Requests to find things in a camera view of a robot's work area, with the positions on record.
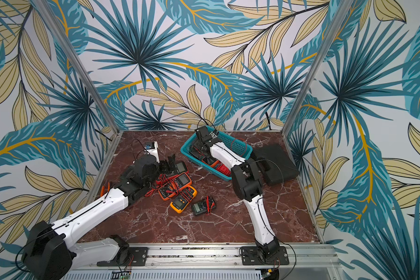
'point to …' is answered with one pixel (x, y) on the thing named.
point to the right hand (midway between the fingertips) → (198, 144)
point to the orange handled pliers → (102, 189)
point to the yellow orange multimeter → (184, 198)
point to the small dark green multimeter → (205, 205)
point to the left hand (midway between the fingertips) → (165, 157)
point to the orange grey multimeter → (210, 161)
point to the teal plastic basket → (234, 144)
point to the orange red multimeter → (171, 188)
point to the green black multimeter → (197, 151)
